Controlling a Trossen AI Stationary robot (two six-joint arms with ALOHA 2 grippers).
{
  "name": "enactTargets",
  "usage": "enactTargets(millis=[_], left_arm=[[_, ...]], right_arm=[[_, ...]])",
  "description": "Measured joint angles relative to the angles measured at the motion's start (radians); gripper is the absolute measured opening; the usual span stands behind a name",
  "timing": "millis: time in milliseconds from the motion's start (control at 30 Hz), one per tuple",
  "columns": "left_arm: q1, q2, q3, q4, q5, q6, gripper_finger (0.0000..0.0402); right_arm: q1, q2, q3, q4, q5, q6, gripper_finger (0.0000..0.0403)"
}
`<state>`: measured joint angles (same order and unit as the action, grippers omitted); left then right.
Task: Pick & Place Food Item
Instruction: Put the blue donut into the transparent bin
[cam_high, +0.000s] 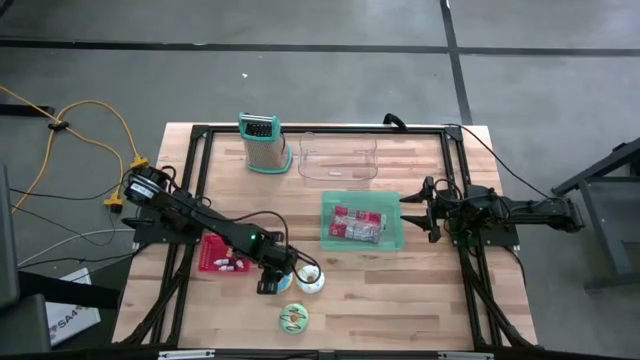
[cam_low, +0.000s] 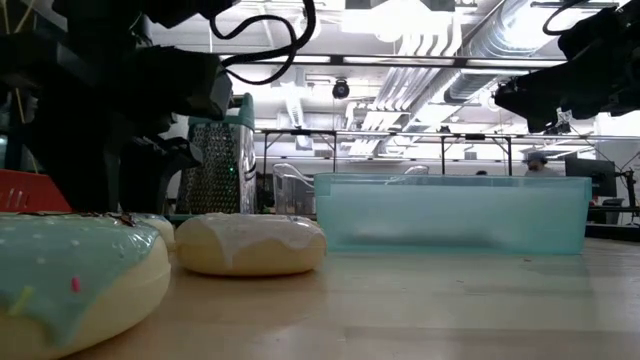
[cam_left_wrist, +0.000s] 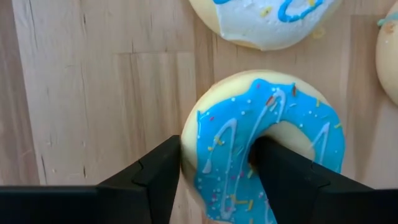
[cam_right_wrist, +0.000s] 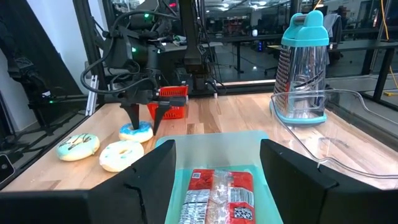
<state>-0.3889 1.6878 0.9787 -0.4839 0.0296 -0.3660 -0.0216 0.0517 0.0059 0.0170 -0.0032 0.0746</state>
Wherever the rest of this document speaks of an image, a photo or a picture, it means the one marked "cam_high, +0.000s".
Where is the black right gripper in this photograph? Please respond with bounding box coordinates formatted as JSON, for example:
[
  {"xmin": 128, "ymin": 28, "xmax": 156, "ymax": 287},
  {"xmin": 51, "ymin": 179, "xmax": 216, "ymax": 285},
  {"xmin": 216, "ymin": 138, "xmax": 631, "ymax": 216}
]
[{"xmin": 398, "ymin": 175, "xmax": 451, "ymax": 245}]

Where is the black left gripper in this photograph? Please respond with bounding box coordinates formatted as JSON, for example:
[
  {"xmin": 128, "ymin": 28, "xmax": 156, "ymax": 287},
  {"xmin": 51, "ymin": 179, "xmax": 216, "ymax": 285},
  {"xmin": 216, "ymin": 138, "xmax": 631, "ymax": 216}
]
[{"xmin": 256, "ymin": 244, "xmax": 300, "ymax": 295}]

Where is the blue-frosted toy donut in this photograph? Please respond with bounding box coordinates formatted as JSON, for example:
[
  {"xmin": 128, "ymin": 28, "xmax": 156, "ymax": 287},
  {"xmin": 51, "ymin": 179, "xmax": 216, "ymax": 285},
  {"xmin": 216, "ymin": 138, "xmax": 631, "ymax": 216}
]
[{"xmin": 274, "ymin": 272, "xmax": 295, "ymax": 295}]

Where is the green-frosted toy donut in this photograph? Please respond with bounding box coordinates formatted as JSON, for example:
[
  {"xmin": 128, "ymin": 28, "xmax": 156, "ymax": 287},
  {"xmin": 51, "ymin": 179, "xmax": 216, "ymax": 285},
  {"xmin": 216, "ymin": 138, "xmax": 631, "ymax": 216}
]
[{"xmin": 278, "ymin": 302, "xmax": 311, "ymax": 335}]

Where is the white-frosted toy donut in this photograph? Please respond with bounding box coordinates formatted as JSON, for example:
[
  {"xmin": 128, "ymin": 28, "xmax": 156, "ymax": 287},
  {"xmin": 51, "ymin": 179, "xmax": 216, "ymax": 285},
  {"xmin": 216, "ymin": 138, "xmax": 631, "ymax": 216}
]
[{"xmin": 294, "ymin": 264, "xmax": 326, "ymax": 295}]

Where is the red plastic-wrapped package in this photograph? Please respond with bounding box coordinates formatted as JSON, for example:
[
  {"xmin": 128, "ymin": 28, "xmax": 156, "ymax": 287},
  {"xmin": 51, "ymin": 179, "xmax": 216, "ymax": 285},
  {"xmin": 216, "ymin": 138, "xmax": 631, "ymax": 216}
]
[{"xmin": 328, "ymin": 205, "xmax": 389, "ymax": 245}]

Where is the red perforated plastic basket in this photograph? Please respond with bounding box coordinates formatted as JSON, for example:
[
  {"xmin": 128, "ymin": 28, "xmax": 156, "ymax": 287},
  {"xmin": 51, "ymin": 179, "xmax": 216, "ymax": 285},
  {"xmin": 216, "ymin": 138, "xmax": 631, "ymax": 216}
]
[{"xmin": 197, "ymin": 232, "xmax": 253, "ymax": 275}]

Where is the black curved hook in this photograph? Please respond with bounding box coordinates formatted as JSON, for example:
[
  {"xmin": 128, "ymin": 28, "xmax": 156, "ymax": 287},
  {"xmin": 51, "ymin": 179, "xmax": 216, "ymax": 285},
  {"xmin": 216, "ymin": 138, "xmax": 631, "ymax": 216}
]
[{"xmin": 382, "ymin": 113, "xmax": 409, "ymax": 132}]

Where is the teal translucent plastic bin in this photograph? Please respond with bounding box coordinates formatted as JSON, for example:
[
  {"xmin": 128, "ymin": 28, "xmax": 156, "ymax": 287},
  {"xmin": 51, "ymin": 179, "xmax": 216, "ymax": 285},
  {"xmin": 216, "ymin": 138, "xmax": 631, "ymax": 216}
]
[{"xmin": 319, "ymin": 189, "xmax": 406, "ymax": 253}]

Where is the clear plastic bin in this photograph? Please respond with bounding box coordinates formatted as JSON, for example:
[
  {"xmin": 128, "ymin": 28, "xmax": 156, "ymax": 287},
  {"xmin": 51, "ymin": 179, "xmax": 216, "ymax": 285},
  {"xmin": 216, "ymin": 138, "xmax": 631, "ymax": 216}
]
[{"xmin": 297, "ymin": 131, "xmax": 380, "ymax": 182}]

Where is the black metal side stand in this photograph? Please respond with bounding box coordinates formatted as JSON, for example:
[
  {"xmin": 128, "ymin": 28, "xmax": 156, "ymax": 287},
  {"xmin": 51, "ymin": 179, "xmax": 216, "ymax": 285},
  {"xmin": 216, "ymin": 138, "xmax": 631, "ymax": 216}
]
[{"xmin": 552, "ymin": 137, "xmax": 640, "ymax": 291}]

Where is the white printed cardboard box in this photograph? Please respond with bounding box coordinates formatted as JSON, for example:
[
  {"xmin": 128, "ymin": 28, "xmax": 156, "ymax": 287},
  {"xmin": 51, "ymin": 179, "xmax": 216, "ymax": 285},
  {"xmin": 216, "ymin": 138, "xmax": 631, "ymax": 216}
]
[{"xmin": 44, "ymin": 267, "xmax": 101, "ymax": 346}]

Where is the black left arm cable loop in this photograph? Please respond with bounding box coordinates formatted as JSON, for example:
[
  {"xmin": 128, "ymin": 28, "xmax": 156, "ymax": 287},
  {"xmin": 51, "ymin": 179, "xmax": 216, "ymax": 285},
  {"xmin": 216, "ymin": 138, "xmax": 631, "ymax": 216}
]
[{"xmin": 287, "ymin": 244, "xmax": 324, "ymax": 287}]

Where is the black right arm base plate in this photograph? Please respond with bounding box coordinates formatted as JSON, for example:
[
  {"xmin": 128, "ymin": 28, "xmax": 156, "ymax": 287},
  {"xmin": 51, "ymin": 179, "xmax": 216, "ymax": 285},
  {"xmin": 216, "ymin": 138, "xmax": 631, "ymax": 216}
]
[{"xmin": 449, "ymin": 227, "xmax": 521, "ymax": 247}]

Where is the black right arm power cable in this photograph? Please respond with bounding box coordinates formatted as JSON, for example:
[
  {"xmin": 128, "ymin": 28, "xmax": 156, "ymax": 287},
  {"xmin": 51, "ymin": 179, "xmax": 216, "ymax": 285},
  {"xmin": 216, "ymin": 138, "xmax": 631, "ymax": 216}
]
[{"xmin": 442, "ymin": 122, "xmax": 554, "ymax": 200}]

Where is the black aluminium table frame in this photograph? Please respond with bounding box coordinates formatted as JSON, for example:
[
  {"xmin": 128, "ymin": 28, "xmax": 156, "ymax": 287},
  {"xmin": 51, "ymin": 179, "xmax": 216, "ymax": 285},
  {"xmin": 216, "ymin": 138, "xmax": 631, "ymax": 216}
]
[{"xmin": 112, "ymin": 123, "xmax": 539, "ymax": 351}]

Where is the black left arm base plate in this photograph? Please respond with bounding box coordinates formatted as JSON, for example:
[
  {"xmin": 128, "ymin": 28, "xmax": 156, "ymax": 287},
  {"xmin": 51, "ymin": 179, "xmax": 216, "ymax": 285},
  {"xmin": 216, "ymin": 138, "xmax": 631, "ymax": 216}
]
[{"xmin": 133, "ymin": 207, "xmax": 201, "ymax": 246}]

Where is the teal-handled metal box grater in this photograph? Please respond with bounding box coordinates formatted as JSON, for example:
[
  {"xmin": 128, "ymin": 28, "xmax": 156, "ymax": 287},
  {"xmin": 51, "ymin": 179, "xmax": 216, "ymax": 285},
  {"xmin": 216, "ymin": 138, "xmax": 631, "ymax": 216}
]
[{"xmin": 237, "ymin": 111, "xmax": 295, "ymax": 176}]

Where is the yellow extension cable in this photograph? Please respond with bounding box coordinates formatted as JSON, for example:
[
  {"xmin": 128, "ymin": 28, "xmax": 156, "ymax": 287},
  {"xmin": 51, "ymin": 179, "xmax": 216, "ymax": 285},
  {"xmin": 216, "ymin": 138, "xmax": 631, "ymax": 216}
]
[{"xmin": 0, "ymin": 84, "xmax": 151, "ymax": 214}]

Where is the white floor cable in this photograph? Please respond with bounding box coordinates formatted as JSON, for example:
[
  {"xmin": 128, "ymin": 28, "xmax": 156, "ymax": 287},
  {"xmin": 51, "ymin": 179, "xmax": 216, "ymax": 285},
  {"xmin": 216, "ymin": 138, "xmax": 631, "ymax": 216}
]
[{"xmin": 17, "ymin": 227, "xmax": 137, "ymax": 267}]

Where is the black floor cable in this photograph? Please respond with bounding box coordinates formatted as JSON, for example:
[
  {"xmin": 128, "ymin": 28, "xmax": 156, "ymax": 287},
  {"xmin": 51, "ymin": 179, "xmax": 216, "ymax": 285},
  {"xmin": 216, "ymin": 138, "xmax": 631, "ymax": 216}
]
[{"xmin": 7, "ymin": 184, "xmax": 124, "ymax": 202}]

